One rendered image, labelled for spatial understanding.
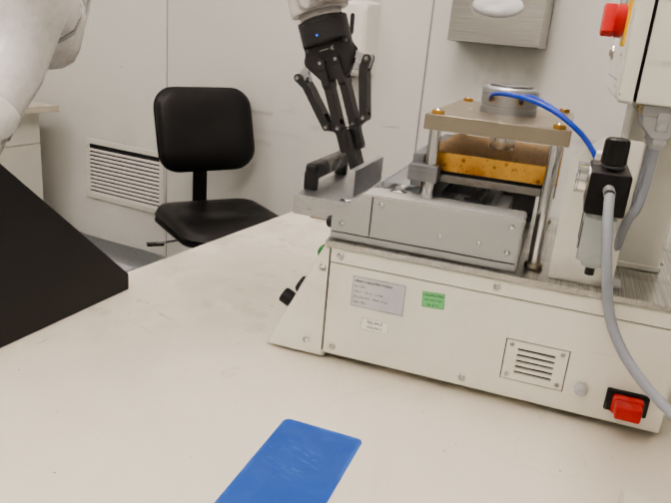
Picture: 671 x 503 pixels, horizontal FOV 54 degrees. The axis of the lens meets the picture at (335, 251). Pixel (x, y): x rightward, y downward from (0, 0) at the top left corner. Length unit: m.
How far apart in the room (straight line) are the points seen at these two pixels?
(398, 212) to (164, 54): 2.36
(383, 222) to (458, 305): 0.15
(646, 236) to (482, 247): 0.23
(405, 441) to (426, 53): 1.86
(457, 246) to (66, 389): 0.52
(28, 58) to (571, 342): 0.90
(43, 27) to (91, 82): 2.28
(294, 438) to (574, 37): 1.84
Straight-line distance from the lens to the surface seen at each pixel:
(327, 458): 0.77
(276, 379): 0.91
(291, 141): 2.76
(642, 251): 0.97
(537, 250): 0.88
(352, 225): 0.89
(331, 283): 0.92
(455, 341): 0.90
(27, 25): 1.18
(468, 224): 0.85
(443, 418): 0.87
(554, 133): 0.85
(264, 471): 0.74
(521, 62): 2.40
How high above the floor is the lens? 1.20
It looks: 18 degrees down
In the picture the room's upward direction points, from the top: 5 degrees clockwise
